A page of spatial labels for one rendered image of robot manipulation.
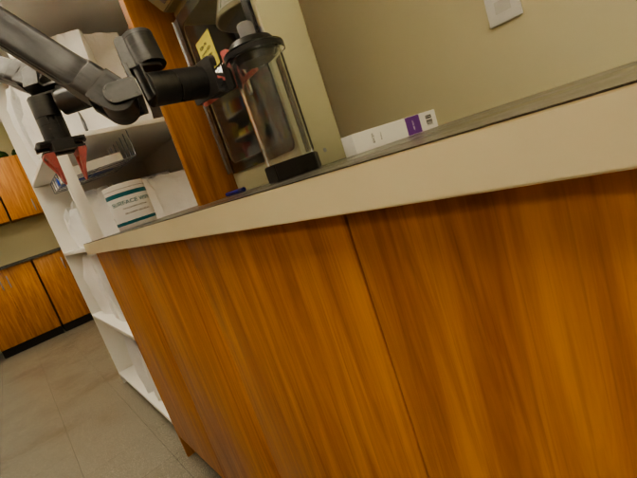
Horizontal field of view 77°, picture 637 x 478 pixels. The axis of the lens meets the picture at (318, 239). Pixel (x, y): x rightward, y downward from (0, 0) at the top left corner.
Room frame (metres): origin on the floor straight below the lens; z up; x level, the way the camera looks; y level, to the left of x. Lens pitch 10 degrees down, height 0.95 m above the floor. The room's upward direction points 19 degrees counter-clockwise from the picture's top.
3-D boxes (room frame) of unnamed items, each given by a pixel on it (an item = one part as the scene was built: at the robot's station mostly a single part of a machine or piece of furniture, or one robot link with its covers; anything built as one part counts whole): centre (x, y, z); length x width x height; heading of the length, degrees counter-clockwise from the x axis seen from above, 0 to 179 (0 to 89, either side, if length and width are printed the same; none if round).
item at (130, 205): (1.40, 0.57, 1.01); 0.13 x 0.13 x 0.15
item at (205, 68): (0.79, 0.13, 1.16); 0.10 x 0.07 x 0.07; 38
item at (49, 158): (1.00, 0.52, 1.14); 0.07 x 0.07 x 0.09; 37
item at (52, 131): (1.01, 0.51, 1.21); 0.10 x 0.07 x 0.07; 127
